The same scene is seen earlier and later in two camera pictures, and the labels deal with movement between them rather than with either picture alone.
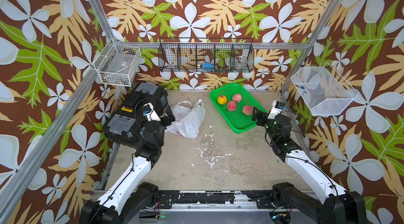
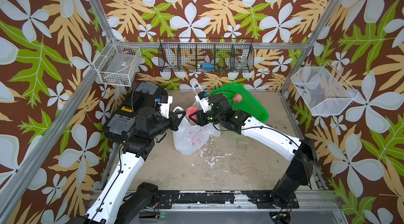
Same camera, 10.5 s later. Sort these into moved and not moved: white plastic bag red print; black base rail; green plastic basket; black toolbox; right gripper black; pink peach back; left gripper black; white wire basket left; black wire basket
Moved: white plastic bag red print; right gripper black; left gripper black
Not moved: black wire basket; pink peach back; green plastic basket; white wire basket left; black toolbox; black base rail
